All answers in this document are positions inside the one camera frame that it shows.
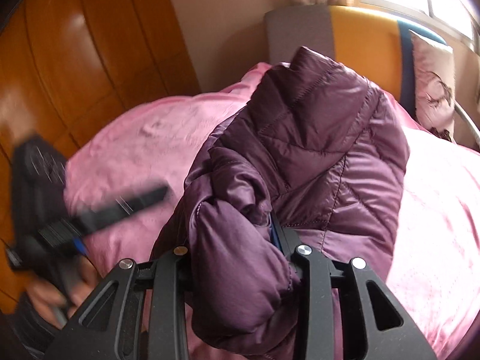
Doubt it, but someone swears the grey yellow blue headboard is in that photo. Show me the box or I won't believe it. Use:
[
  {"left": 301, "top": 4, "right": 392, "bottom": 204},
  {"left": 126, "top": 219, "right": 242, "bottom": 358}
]
[{"left": 264, "top": 4, "right": 456, "bottom": 117}]

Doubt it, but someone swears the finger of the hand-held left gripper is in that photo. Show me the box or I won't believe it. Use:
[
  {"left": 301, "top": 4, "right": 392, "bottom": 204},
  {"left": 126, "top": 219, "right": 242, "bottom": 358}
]
[{"left": 69, "top": 185, "right": 169, "bottom": 235}]

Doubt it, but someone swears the purple quilted puffer jacket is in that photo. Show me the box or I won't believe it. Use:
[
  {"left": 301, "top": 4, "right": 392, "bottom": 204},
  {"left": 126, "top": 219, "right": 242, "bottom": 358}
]
[{"left": 150, "top": 46, "right": 411, "bottom": 360}]

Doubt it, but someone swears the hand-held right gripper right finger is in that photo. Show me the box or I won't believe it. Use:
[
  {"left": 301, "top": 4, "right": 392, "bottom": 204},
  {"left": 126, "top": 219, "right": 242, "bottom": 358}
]
[{"left": 268, "top": 214, "right": 437, "bottom": 360}]

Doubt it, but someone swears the person's left forearm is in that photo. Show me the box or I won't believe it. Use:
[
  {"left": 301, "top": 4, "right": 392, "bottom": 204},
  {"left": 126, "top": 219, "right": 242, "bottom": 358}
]
[{"left": 7, "top": 294, "right": 66, "bottom": 353}]

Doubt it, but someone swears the wooden wardrobe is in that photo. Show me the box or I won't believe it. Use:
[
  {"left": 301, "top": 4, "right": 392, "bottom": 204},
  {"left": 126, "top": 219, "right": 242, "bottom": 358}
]
[{"left": 0, "top": 0, "right": 201, "bottom": 308}]

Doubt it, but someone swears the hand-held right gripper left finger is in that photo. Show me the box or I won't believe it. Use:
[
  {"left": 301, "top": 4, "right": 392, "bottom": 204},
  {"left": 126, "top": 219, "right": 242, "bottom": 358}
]
[{"left": 43, "top": 245, "right": 192, "bottom": 360}]

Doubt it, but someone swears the pink bed blanket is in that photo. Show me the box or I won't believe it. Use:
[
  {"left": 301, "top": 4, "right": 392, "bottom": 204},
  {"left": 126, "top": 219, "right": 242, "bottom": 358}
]
[{"left": 64, "top": 62, "right": 480, "bottom": 360}]

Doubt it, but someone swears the white hose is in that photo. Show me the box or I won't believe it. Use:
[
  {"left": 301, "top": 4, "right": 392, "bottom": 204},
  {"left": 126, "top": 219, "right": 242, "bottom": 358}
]
[{"left": 454, "top": 99, "right": 480, "bottom": 145}]

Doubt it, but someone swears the person's left hand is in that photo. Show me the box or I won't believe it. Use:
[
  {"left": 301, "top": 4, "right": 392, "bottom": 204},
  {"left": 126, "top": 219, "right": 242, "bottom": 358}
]
[{"left": 22, "top": 257, "right": 102, "bottom": 331}]

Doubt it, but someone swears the pink printed pillow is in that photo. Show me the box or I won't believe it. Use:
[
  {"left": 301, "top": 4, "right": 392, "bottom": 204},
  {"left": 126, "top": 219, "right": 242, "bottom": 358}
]
[{"left": 409, "top": 30, "right": 458, "bottom": 143}]

